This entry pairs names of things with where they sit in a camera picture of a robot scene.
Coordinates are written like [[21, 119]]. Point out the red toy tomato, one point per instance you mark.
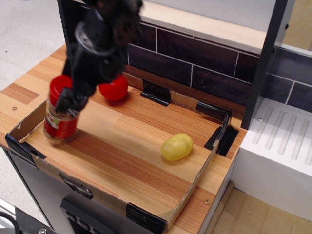
[[116, 90]]

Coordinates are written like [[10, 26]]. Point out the basil bottle with red lid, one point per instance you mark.
[[59, 128]]

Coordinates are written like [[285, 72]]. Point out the black oven control panel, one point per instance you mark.
[[91, 219]]

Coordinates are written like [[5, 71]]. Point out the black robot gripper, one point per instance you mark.
[[97, 34]]

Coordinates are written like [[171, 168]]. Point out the yellow toy potato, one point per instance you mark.
[[177, 147]]

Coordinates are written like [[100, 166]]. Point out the dark grey shelf frame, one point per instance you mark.
[[169, 61]]

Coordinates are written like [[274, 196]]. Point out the white toy sink drainboard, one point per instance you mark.
[[274, 162]]

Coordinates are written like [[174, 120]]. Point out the cardboard fence with black tape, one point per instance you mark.
[[115, 157]]

